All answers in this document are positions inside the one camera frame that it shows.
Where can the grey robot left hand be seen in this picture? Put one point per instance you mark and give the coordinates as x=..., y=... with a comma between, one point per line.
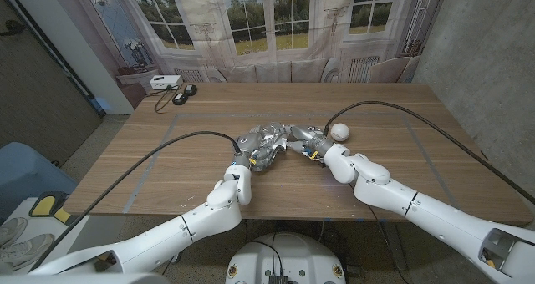
x=248, y=144

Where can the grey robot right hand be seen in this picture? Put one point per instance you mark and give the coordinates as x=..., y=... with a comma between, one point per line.
x=315, y=140

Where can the aluminum foil sheet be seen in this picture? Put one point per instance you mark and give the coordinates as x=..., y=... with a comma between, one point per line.
x=272, y=148

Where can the white ball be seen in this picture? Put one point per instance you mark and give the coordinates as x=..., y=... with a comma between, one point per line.
x=339, y=132

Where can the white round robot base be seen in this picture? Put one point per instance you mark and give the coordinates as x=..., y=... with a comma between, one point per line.
x=284, y=259

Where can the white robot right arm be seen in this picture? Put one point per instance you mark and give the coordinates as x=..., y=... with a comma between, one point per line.
x=418, y=213

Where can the black power adapter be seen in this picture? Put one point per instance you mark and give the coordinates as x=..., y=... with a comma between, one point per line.
x=190, y=89
x=179, y=99

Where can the printed window backdrop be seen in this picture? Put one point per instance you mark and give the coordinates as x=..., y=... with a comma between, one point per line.
x=259, y=8

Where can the metal table leg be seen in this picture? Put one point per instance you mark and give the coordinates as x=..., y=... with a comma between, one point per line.
x=395, y=250

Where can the white low platform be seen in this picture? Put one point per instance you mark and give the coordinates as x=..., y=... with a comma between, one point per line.
x=92, y=229

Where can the yellow and black object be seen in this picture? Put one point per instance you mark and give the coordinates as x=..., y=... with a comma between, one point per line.
x=46, y=204

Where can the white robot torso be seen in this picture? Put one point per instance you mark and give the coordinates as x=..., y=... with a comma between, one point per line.
x=83, y=279

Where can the blue chair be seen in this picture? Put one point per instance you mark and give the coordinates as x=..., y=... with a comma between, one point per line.
x=29, y=175

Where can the grey sneaker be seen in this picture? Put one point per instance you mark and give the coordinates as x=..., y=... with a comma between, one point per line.
x=10, y=230
x=29, y=248

